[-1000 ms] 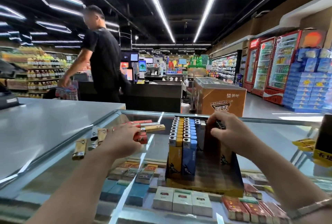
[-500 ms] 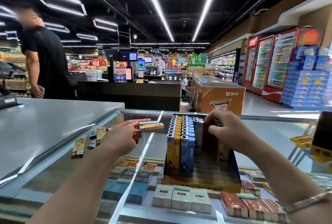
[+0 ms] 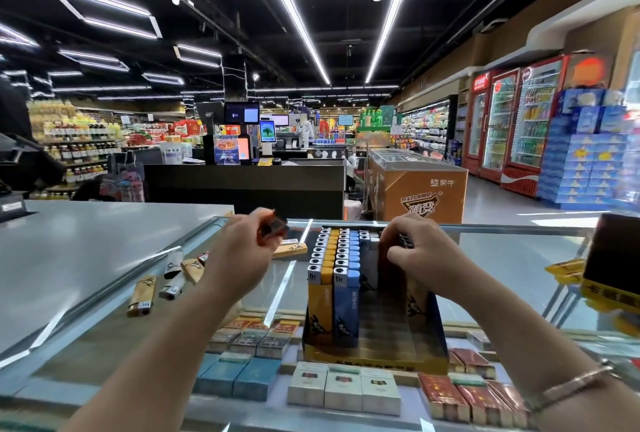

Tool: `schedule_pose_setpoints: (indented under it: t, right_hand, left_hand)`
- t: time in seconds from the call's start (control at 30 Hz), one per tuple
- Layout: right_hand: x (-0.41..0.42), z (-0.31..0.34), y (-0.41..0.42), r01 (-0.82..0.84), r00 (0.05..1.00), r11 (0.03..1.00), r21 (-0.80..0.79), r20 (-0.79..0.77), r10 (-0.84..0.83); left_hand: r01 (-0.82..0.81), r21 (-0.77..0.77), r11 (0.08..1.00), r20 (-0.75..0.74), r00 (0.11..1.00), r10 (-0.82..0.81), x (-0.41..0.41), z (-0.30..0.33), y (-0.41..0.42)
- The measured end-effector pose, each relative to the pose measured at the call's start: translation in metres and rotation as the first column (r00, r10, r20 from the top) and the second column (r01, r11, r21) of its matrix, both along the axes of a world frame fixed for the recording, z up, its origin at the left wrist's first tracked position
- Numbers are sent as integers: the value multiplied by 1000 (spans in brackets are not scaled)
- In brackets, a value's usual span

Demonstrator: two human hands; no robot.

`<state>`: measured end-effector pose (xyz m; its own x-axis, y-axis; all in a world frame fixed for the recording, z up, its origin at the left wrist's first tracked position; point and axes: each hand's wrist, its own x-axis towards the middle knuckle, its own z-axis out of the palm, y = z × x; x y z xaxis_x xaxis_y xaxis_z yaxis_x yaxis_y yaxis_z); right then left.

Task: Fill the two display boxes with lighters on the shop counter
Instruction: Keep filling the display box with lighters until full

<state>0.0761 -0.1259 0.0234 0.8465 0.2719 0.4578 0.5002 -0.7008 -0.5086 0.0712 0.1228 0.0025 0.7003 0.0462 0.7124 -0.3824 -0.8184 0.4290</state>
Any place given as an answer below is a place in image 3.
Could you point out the person's right hand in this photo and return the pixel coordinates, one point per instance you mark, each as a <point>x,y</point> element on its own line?
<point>435,257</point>

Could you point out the person's left hand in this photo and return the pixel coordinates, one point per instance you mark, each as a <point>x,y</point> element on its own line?
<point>240,252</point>

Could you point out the dark patterned lighter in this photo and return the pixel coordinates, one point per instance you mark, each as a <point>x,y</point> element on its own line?
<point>275,227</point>

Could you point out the yellow patterned lighter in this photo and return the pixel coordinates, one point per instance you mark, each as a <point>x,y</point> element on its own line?
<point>417,299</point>

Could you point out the grey white patterned lighter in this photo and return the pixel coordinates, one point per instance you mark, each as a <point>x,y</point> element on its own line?
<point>369,262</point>

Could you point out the blue yellow lighter display box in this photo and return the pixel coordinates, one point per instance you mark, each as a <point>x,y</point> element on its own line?
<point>390,342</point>

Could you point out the row of blue lighters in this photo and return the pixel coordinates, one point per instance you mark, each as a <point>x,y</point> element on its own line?
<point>347,312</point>

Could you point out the pile of yellow red lighters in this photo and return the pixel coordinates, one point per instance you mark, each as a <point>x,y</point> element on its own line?
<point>142,295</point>

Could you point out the black yellow display box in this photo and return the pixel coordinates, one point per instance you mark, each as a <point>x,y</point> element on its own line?
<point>615,252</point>

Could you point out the person's left forearm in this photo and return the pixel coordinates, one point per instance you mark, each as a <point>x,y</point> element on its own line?
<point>150,367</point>

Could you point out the person's right forearm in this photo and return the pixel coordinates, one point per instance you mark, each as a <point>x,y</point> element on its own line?
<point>550,347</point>

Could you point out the glass display case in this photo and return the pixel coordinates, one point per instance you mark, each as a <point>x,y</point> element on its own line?
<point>500,257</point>

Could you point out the stack of blue cartons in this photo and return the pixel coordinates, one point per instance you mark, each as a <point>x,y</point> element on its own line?
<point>580,157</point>

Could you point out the black checkout counter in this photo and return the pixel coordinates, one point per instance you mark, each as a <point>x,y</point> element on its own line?
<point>240,190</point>

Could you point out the brown cardboard carton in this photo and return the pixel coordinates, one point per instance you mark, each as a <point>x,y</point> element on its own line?
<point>430,195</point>

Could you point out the blue poster screen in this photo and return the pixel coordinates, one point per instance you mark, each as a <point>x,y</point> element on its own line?
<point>228,150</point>

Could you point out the small checkout screen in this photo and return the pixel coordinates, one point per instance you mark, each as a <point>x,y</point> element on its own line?
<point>268,131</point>

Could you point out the open refrigerated chiller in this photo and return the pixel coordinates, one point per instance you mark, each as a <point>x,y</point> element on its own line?
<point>428,129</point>

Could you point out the hanging plastic bags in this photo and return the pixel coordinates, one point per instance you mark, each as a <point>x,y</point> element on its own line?
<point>122,185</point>

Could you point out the black checkout monitor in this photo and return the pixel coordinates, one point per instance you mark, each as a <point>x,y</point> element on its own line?
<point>242,114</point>

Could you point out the red drink fridge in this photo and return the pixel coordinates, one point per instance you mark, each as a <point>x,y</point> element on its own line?
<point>476,125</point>
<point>499,127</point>
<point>533,127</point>

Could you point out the row of cigarette packs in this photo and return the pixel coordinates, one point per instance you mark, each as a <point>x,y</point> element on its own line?
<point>340,392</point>

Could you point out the grocery rack with bottles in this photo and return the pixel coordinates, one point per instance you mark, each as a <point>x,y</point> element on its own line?
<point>80,142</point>

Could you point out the black cash register terminal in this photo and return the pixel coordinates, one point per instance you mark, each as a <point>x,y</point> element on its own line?
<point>25,162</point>

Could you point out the orange round sign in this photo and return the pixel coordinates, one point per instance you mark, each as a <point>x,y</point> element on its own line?
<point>587,71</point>

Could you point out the long ceiling light strip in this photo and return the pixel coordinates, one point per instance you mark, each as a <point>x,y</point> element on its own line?
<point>290,12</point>
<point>393,12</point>

